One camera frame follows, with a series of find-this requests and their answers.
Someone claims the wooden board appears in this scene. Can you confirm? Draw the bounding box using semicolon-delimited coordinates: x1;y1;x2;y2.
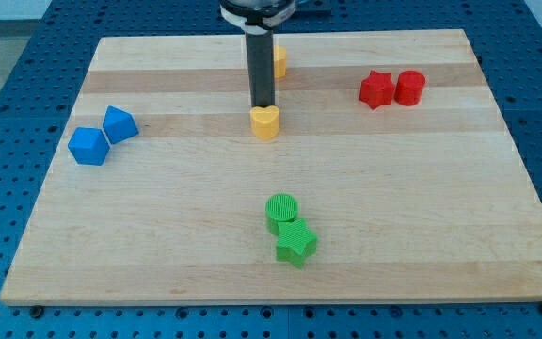
0;29;542;306

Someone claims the yellow hexagon block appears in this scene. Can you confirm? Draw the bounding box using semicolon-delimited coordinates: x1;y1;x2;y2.
273;45;287;79

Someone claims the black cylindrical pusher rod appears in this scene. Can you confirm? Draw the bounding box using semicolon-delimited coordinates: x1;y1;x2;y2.
245;25;275;107

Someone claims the blue cube block right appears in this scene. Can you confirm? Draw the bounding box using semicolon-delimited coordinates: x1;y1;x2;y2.
103;105;139;144

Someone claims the red star block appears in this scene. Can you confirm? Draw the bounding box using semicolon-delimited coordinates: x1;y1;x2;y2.
359;70;396;110

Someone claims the red cylinder block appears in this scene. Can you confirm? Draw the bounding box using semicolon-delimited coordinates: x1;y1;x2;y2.
394;70;426;106

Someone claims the green star block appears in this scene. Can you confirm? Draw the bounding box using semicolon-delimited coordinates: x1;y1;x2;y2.
276;218;318;269

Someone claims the green cylinder block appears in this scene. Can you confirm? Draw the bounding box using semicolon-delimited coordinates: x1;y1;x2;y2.
265;193;298;235

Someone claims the yellow heart block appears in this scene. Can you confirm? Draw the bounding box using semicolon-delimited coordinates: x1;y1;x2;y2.
249;105;280;140

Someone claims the blue cube block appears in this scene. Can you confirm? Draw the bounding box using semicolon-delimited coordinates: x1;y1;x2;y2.
68;127;110;166
103;105;139;144

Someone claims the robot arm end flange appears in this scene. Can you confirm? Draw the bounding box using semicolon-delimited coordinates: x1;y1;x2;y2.
218;0;296;29

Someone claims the blue cube block left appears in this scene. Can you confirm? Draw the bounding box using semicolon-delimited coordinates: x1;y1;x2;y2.
68;127;110;166

